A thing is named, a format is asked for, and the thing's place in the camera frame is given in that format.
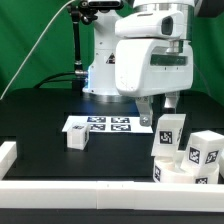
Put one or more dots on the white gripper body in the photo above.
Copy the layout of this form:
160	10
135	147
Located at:
145	67

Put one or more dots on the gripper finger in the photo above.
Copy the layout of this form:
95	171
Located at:
171	102
144	106

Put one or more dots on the white round stool seat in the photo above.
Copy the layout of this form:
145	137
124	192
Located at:
167	170

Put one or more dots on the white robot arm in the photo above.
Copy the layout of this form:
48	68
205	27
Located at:
169	20

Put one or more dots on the paper sheet with markers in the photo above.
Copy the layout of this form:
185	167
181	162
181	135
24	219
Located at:
108	124

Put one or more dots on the white right barrier wall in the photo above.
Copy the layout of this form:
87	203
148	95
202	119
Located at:
221	164

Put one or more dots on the white barrier wall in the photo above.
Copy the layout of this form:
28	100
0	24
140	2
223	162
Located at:
221	164
111	195
8	155

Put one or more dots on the black camera on mount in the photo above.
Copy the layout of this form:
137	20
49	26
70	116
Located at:
102	4

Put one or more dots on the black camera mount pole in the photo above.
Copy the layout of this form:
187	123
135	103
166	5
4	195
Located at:
79	81

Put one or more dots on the white front barrier wall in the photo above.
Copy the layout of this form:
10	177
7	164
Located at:
111	195

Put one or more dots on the white left barrier wall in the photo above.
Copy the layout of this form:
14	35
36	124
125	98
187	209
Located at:
8	155

